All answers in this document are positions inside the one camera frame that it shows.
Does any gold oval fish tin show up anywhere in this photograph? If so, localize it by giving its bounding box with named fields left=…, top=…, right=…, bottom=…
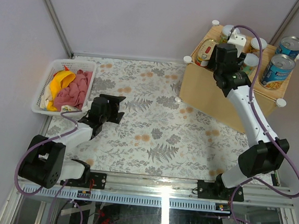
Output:
left=195, top=39, right=218, bottom=68

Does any dark green small can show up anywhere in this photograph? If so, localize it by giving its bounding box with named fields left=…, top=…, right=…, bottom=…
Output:
left=241, top=53, right=259, bottom=76

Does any yellow jar white lid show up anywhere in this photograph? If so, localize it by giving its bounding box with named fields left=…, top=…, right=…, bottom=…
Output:
left=247, top=38, right=268, bottom=57

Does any blue soup can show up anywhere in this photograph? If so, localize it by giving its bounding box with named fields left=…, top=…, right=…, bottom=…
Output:
left=259, top=54, right=296, bottom=90
left=275, top=36, right=299, bottom=59

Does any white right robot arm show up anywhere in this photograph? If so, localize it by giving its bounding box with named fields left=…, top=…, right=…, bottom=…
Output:
left=209, top=43, right=290, bottom=199

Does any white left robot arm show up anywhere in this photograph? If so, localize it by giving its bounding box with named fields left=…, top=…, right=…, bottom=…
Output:
left=15, top=94, right=126, bottom=188

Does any pink cloth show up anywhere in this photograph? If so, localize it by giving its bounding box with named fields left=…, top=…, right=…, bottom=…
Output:
left=53, top=70, right=93, bottom=111

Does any wooden cube cabinet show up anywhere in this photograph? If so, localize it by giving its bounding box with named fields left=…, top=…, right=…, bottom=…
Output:
left=176, top=22, right=296, bottom=137

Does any yellow cloth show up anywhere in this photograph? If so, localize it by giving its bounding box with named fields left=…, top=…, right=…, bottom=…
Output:
left=49, top=70, right=76, bottom=106

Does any white patterned cloth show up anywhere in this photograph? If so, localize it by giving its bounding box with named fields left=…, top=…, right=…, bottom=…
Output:
left=39, top=95, right=77, bottom=112

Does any white plastic laundry basket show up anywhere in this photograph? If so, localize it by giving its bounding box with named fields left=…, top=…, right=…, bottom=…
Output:
left=31, top=59, right=97, bottom=116

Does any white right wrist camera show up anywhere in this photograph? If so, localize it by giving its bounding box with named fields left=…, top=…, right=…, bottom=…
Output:
left=227, top=29, right=246, bottom=56

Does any aluminium frame rail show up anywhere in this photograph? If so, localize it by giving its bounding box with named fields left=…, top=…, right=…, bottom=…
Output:
left=18, top=171, right=294, bottom=214

